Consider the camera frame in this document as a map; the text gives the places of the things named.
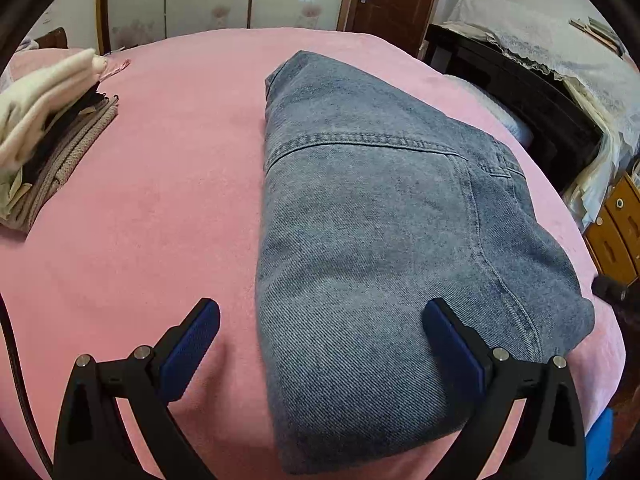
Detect blue stool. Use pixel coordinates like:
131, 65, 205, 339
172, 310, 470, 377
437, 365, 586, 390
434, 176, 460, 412
585, 408, 614, 480

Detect cream white folded sweater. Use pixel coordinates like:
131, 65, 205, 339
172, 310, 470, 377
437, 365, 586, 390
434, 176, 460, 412
1, 49, 107, 174

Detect light green folded garment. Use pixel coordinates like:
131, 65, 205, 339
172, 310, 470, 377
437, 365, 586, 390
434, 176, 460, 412
0, 168, 32, 220

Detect beige brown folded knitwear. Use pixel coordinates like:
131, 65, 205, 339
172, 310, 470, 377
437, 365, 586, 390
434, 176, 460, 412
1, 94, 118, 235

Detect yellow wooden drawer cabinet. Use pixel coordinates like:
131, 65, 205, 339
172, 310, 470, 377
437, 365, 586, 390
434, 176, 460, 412
584, 174, 640, 285

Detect pink bed sheet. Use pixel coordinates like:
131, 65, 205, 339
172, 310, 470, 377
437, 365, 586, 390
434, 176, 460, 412
1, 28, 596, 479

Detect brown wooden headboard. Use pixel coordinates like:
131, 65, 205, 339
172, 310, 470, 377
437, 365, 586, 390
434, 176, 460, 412
36, 27, 68, 49

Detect black folded garment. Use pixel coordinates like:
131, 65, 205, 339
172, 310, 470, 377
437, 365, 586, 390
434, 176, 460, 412
23, 82, 108, 184

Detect pink pillow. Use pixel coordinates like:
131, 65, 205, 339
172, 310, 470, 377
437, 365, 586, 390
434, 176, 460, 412
0, 46, 132, 91

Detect blue denim jeans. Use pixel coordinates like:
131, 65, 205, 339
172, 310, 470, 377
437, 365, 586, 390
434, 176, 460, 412
256, 51, 594, 474

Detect black cable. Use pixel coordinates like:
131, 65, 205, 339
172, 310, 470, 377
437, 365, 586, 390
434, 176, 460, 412
0, 292, 54, 480

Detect dark wooden desk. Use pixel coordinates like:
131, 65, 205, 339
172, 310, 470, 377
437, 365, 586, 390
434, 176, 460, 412
424, 24, 603, 193

